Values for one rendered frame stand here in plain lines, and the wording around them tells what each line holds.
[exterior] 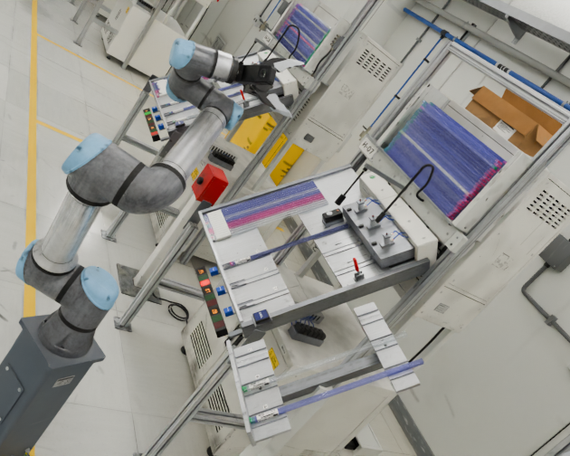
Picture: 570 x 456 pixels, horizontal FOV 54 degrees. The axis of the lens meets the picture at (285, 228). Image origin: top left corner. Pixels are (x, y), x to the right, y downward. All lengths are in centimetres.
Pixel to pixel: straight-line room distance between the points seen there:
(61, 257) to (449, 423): 271
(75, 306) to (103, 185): 43
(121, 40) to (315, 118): 340
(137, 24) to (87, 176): 503
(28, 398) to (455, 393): 259
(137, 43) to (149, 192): 507
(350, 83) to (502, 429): 210
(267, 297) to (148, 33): 463
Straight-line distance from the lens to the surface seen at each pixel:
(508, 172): 200
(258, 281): 206
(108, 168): 127
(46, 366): 165
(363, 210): 220
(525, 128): 250
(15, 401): 179
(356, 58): 324
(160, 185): 128
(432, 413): 375
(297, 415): 178
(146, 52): 636
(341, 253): 212
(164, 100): 342
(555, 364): 341
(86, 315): 160
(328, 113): 331
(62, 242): 148
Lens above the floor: 166
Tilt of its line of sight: 19 degrees down
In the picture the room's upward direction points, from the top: 38 degrees clockwise
